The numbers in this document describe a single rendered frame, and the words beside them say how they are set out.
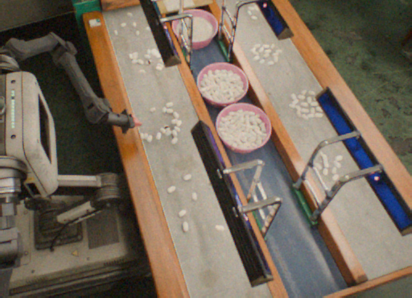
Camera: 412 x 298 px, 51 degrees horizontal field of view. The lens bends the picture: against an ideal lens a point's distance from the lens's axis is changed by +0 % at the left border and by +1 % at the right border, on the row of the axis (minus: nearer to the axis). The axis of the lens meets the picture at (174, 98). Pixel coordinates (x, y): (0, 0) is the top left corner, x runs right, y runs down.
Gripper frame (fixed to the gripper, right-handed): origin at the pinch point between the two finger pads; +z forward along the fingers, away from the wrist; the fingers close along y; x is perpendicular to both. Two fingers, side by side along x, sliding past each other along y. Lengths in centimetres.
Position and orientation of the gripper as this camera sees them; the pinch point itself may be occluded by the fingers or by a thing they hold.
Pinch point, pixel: (140, 124)
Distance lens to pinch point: 199.8
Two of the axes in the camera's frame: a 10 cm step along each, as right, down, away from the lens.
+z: 7.3, 2.0, 6.5
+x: -6.1, 6.1, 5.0
